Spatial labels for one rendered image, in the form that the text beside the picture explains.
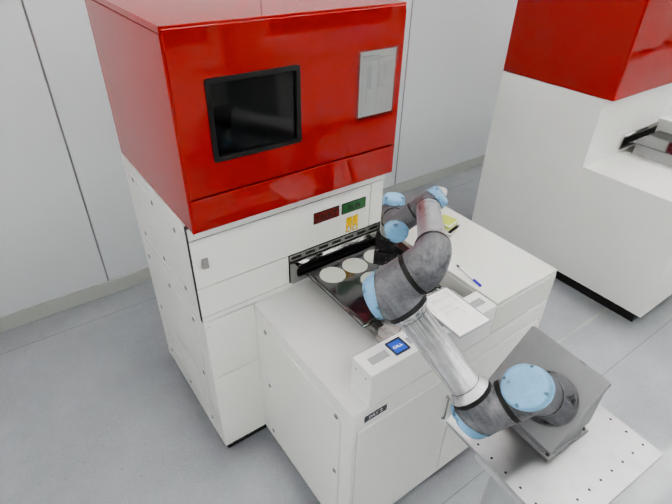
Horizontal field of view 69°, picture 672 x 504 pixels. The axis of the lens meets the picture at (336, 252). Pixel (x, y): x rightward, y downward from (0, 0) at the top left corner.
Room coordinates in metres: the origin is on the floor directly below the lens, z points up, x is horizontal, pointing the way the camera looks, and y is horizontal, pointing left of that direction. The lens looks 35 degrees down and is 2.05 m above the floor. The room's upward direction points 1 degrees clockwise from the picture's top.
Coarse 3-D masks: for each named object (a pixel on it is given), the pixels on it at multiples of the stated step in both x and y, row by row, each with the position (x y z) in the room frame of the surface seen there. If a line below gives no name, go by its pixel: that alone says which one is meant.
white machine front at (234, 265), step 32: (352, 192) 1.69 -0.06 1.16; (256, 224) 1.45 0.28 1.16; (288, 224) 1.52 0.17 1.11; (320, 224) 1.60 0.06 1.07; (192, 256) 1.30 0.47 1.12; (224, 256) 1.37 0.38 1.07; (256, 256) 1.44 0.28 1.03; (288, 256) 1.52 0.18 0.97; (224, 288) 1.36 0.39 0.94; (256, 288) 1.43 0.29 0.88
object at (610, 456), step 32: (608, 416) 0.95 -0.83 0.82; (480, 448) 0.83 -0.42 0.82; (512, 448) 0.83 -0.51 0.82; (576, 448) 0.84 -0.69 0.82; (608, 448) 0.84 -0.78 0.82; (640, 448) 0.84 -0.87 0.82; (512, 480) 0.74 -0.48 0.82; (544, 480) 0.74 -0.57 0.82; (576, 480) 0.74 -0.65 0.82; (608, 480) 0.74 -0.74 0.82
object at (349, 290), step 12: (360, 252) 1.66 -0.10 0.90; (336, 264) 1.58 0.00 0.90; (372, 264) 1.58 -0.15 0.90; (348, 276) 1.50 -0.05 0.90; (360, 276) 1.50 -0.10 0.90; (336, 288) 1.43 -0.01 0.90; (348, 288) 1.43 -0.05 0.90; (360, 288) 1.43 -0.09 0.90; (348, 300) 1.36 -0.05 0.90; (360, 300) 1.36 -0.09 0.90; (360, 312) 1.30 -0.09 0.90
